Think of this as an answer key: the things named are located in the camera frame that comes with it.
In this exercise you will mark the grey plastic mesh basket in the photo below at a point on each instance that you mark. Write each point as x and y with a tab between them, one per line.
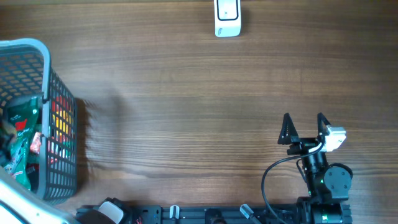
26	72

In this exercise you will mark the small red snack box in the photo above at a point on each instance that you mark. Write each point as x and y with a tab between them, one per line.
36	143

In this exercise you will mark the green 3M gloves package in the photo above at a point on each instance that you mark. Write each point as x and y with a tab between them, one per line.
24	118

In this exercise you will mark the white barcode scanner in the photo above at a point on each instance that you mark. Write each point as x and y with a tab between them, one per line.
228	20

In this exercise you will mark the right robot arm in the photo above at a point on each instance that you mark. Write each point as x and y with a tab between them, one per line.
328	184

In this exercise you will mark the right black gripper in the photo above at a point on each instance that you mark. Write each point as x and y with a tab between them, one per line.
301	144

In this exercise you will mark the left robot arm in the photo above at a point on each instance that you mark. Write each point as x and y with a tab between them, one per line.
21	206

